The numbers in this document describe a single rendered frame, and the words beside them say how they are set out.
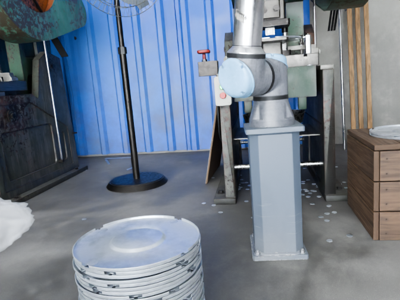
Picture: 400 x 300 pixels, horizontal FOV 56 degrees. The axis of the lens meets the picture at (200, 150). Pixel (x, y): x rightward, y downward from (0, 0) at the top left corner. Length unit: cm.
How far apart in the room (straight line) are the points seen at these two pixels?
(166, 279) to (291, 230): 61
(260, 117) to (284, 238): 41
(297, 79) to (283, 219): 80
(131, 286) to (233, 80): 64
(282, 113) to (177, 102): 213
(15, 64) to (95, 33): 98
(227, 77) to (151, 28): 227
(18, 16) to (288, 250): 180
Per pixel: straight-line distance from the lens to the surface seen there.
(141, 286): 79
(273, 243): 132
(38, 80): 274
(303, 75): 187
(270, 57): 123
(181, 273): 82
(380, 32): 340
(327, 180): 189
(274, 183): 125
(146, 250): 85
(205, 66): 185
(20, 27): 232
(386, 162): 144
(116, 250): 87
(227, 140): 183
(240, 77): 110
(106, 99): 348
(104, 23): 350
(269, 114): 122
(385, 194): 147
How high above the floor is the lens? 61
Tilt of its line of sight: 10 degrees down
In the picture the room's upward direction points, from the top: 5 degrees counter-clockwise
